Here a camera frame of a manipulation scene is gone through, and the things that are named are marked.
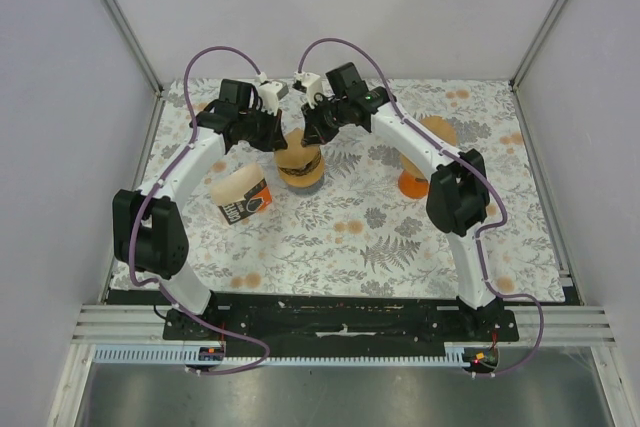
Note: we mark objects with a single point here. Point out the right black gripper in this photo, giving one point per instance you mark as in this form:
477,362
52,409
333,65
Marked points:
314,132

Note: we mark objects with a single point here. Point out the coffee filter package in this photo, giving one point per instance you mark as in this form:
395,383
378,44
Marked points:
242,194

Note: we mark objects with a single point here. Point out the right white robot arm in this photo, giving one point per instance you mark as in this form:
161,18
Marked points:
458,192

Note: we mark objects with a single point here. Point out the orange glass carafe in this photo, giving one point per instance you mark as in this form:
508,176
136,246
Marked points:
411,186

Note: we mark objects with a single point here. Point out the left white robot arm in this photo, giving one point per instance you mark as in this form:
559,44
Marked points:
148,231

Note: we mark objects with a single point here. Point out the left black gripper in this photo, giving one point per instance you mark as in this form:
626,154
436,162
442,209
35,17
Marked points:
275,139

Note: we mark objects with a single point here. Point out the floral tablecloth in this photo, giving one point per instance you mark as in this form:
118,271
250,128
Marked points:
358,234

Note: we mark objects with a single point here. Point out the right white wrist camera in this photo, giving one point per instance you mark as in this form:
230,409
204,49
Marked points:
310,85

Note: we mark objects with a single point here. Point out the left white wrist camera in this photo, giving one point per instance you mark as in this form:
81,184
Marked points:
271,92

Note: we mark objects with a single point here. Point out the white slotted cable duct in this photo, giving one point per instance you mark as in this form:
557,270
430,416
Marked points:
213,356

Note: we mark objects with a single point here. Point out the black mounting base plate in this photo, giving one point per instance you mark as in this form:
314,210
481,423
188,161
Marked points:
255,323

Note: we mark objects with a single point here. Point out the brown paper coffee filter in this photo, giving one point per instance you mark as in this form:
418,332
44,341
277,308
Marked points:
296,154

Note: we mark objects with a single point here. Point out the grey glass dripper cone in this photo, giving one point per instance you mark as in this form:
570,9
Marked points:
304,170

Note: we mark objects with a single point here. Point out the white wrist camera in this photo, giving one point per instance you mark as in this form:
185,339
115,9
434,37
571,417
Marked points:
271,92
310,85

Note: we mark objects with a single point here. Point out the aluminium frame rail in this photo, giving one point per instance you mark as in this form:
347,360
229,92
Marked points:
582,326

